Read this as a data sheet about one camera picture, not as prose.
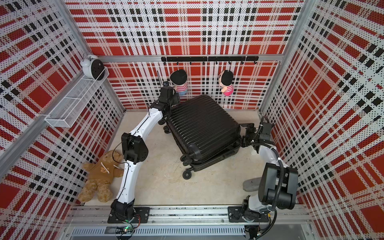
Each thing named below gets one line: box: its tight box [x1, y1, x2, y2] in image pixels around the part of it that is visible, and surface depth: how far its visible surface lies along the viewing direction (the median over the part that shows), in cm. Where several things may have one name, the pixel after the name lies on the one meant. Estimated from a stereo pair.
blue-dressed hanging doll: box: [169, 69, 188, 96], surface depth 97 cm
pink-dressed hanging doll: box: [218, 70, 234, 96], surface depth 98 cm
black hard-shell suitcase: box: [158, 94, 243, 180], surface depth 86 cm
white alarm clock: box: [80, 52, 105, 81], surface depth 80 cm
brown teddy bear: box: [78, 150, 124, 203], surface depth 82 cm
